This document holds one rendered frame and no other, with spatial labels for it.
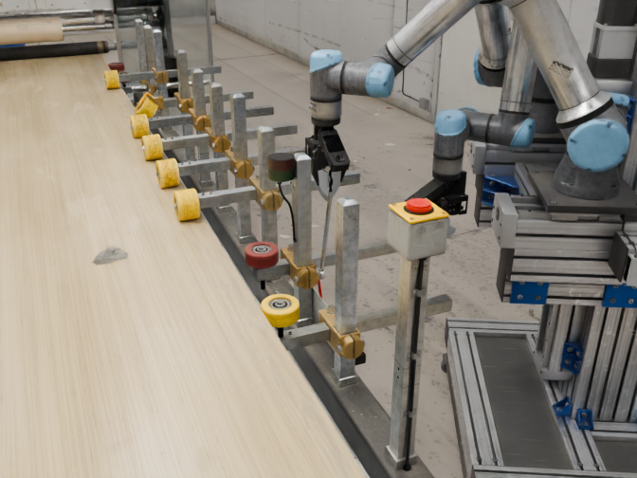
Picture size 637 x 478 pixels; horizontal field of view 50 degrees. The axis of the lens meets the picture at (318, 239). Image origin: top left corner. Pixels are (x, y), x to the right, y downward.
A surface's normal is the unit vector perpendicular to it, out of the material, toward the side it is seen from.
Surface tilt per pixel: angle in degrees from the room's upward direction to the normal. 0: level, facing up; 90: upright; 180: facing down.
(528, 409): 0
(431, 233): 90
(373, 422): 0
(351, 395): 0
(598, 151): 97
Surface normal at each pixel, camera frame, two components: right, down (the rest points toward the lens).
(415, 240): 0.38, 0.41
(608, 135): -0.28, 0.53
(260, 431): 0.00, -0.90
